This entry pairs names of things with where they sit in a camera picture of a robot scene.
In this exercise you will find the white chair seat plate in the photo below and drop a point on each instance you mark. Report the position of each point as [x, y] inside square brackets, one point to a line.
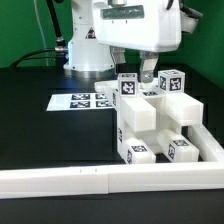
[125, 134]

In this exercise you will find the white tag sheet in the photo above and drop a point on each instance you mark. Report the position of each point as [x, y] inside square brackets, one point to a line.
[78, 101]

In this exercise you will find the white chair back frame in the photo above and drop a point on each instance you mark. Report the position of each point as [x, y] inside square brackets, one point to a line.
[140, 112]

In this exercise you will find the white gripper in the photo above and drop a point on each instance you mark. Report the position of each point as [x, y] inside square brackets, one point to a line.
[146, 25]

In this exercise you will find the white tagged cube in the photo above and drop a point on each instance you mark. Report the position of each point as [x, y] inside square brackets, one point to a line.
[127, 84]
[171, 81]

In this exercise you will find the white U-shaped fence rail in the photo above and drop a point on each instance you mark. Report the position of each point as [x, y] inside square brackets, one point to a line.
[84, 180]

